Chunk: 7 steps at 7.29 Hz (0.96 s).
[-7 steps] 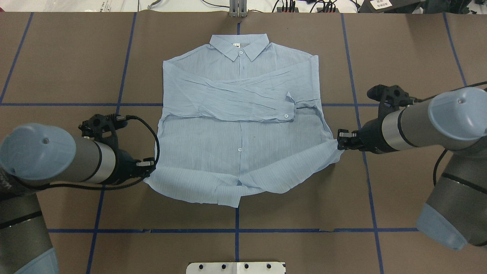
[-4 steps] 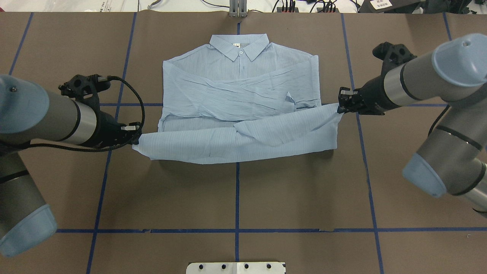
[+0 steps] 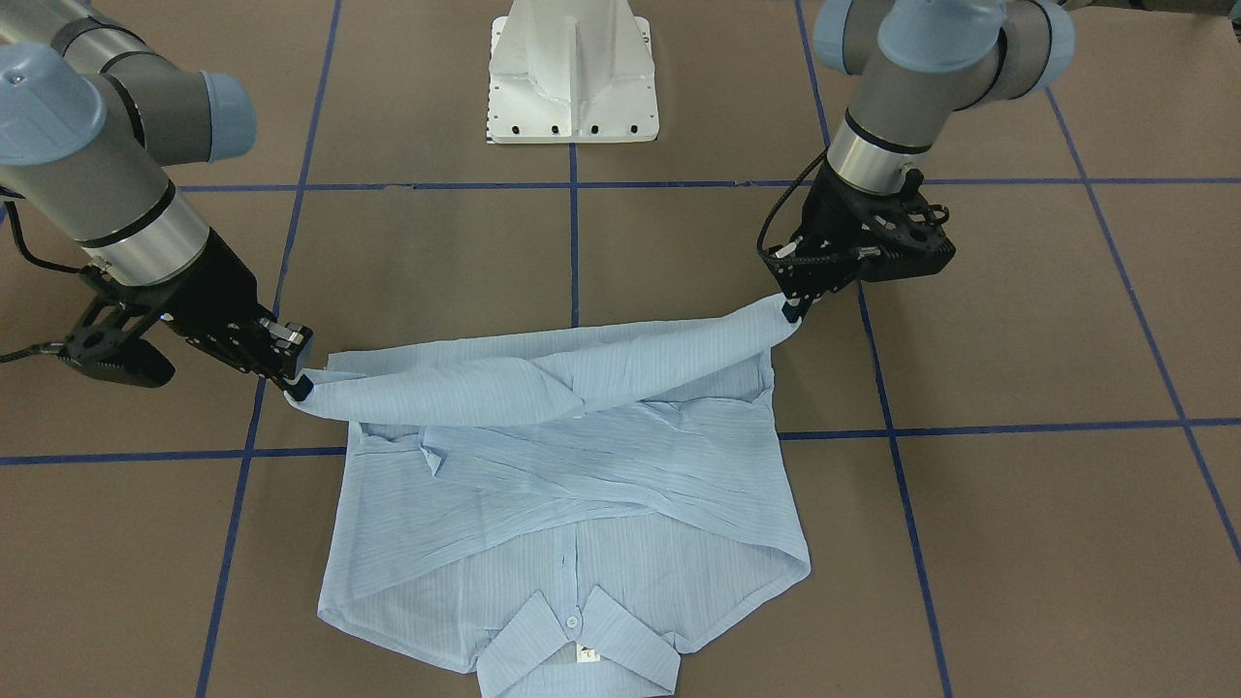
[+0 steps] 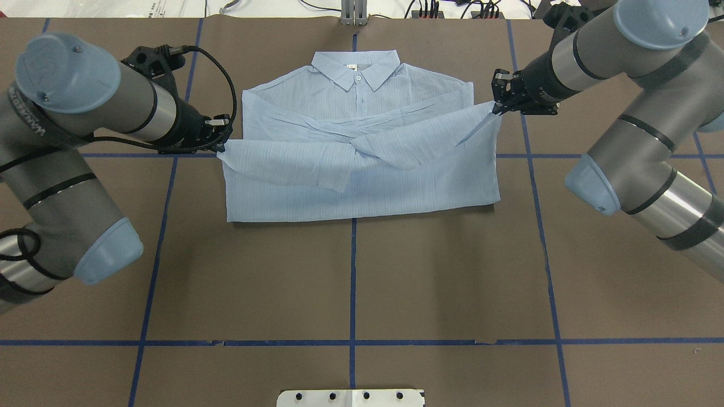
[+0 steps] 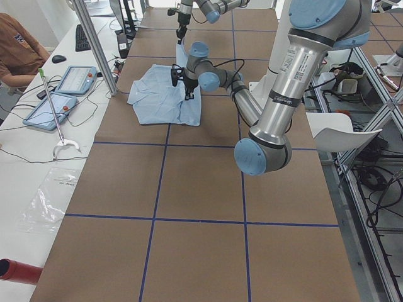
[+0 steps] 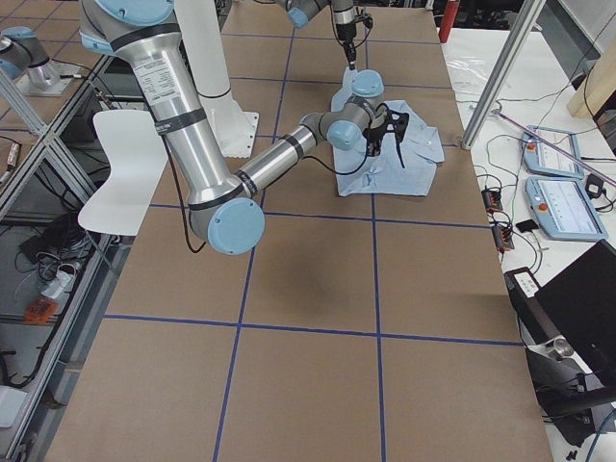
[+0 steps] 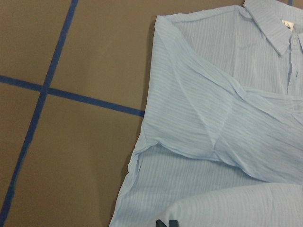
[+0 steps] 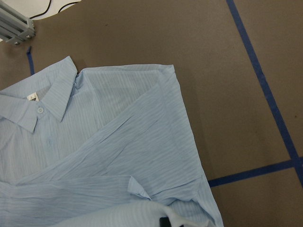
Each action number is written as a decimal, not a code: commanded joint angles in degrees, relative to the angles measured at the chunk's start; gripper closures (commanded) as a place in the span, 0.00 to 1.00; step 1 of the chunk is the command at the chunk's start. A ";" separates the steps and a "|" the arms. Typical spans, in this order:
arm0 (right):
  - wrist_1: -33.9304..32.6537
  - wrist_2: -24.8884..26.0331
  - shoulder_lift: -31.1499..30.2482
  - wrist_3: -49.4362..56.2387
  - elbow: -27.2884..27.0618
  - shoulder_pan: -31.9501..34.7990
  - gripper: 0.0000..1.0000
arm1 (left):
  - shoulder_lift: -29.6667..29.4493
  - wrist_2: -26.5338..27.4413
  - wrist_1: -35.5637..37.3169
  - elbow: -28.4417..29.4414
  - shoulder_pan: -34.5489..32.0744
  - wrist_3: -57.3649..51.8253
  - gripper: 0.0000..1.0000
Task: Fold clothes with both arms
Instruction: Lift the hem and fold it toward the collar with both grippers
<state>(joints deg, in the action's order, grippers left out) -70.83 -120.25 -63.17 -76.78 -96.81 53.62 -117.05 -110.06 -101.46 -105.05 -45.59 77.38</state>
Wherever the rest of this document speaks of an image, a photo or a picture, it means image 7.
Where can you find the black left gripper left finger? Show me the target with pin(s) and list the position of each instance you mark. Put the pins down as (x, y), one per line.
(160, 223)

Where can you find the brown paper table cover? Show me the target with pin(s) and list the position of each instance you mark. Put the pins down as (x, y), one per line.
(74, 77)

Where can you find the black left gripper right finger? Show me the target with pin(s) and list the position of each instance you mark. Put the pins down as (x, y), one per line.
(173, 223)

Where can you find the light blue button-up shirt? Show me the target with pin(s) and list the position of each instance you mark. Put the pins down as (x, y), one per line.
(224, 107)

